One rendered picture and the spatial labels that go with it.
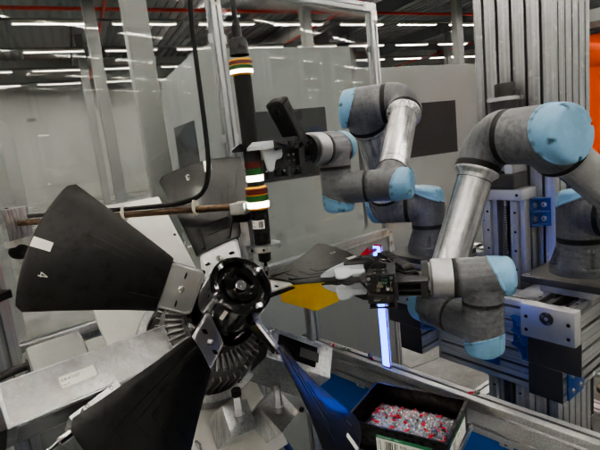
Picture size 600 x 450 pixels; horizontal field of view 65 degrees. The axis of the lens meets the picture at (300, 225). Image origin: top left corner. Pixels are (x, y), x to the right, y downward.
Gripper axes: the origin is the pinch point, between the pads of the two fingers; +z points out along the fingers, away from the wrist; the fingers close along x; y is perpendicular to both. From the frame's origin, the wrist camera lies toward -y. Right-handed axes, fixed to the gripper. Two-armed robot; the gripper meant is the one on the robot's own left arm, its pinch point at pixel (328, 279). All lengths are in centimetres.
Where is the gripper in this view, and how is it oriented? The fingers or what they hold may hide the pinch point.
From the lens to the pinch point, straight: 98.5
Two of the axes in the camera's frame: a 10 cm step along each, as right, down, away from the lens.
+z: -9.7, 0.7, 2.2
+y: -1.9, 2.9, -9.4
